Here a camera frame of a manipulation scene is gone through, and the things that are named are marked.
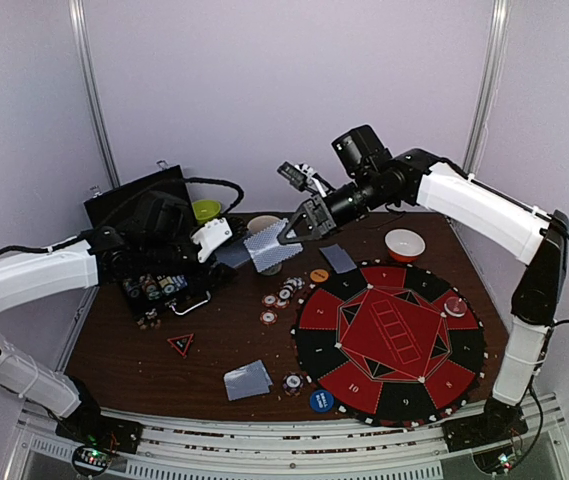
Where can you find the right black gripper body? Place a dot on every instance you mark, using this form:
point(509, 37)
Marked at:
point(320, 215)

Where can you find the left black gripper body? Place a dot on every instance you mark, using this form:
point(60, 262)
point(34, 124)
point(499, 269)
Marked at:
point(161, 255)

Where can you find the blue playing card deck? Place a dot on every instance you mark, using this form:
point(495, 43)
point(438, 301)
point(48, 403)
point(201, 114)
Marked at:
point(234, 255)

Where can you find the dealt card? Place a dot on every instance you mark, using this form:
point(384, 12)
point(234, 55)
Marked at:
point(236, 391)
point(338, 258)

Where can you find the face-up diamonds card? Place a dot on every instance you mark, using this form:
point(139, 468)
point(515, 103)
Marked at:
point(266, 251)

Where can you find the red triangular chip holder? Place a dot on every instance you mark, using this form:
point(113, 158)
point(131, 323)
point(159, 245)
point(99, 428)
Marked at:
point(182, 344)

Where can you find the orange big blind button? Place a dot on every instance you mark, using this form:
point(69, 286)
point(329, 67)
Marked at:
point(319, 275)

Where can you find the stack of poker chips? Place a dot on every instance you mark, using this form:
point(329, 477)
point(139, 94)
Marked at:
point(287, 291)

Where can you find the clear red round button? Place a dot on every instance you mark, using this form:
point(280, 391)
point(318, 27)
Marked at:
point(455, 306)

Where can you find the blue small blind button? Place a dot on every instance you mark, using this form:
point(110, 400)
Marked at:
point(321, 401)

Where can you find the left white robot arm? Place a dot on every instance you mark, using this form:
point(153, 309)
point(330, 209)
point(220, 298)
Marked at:
point(29, 274)

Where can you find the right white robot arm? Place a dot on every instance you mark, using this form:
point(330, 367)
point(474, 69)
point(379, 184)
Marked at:
point(539, 240)

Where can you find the black poker chip case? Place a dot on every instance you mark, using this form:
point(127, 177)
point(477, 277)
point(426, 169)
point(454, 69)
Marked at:
point(144, 312)

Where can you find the small card decks in case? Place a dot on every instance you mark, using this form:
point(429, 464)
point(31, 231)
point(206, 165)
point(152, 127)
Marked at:
point(172, 284)

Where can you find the front right chip row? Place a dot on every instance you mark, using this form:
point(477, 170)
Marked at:
point(150, 288)

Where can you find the chip row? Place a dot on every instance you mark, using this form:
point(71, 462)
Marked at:
point(150, 288)
point(131, 288)

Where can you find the green plastic bowl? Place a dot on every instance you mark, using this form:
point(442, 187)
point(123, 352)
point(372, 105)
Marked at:
point(206, 210)

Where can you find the front left chip row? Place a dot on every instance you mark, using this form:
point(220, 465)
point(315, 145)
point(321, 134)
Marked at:
point(131, 288)

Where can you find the white orange bowl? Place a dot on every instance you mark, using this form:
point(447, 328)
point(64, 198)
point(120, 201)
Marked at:
point(404, 245)

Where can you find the white floral ceramic mug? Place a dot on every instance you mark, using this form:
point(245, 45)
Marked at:
point(256, 225)

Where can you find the loose chip middle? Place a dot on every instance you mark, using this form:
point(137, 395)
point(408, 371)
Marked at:
point(269, 300)

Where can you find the loose chip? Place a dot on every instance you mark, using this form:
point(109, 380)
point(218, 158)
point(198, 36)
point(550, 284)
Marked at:
point(269, 300)
point(268, 317)

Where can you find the loose chip front left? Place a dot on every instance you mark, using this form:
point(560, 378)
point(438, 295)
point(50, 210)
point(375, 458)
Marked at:
point(268, 317)

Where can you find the round red black poker mat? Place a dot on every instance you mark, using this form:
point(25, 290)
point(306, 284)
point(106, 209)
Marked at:
point(379, 340)

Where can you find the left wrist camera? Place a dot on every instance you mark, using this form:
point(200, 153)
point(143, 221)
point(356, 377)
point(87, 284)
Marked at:
point(210, 236)

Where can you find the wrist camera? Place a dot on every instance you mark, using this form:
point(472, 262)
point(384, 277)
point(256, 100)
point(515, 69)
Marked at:
point(210, 236)
point(305, 178)

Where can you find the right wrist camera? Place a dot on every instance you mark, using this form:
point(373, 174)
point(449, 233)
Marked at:
point(305, 178)

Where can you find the right aluminium frame post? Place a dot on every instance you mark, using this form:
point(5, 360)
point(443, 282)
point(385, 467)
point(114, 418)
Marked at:
point(489, 85)

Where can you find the aluminium frame post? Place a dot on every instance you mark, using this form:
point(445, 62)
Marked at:
point(82, 41)
point(489, 85)

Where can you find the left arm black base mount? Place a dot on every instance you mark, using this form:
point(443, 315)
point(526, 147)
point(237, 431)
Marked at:
point(104, 433)

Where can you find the left aluminium frame post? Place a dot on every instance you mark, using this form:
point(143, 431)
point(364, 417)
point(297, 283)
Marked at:
point(82, 41)

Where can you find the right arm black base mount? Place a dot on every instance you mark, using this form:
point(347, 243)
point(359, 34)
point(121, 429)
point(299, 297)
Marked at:
point(484, 430)

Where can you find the aluminium front rail base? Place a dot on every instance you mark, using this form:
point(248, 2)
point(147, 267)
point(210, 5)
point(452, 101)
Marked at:
point(180, 448)

